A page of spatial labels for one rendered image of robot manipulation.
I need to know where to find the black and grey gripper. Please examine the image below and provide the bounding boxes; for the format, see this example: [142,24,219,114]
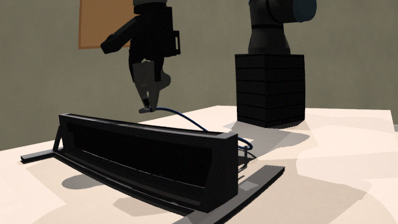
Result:
[129,2,180,111]

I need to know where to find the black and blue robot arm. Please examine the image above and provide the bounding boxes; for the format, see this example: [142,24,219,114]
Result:
[101,0,317,54]

